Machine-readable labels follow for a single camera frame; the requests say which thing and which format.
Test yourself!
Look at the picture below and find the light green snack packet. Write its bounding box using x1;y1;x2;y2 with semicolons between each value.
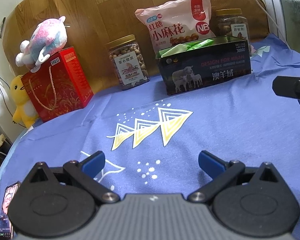
157;39;213;59

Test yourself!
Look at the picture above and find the blue patterned tablecloth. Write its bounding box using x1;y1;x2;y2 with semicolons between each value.
0;35;300;239

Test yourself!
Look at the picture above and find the smartphone with lit screen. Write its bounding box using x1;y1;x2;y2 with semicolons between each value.
0;181;21;240

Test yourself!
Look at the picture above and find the dark wool print box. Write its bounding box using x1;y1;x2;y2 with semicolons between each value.
155;36;251;95

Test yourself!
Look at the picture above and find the brown cushion behind jar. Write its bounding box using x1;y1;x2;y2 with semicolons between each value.
208;0;270;43

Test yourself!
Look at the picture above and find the pink white plush toy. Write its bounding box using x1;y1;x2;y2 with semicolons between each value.
15;16;68;73

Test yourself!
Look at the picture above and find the left nut jar gold lid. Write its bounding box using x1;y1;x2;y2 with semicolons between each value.
105;34;151;91

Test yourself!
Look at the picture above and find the wooden board backdrop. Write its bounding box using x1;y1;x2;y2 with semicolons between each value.
2;0;173;92

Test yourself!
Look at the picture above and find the red gift box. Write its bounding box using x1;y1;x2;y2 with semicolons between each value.
21;47;94;122

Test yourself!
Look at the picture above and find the yellow duck plush toy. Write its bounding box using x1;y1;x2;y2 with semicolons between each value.
10;75;39;129

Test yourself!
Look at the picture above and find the pink twisted snack bag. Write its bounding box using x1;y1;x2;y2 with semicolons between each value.
135;0;215;53

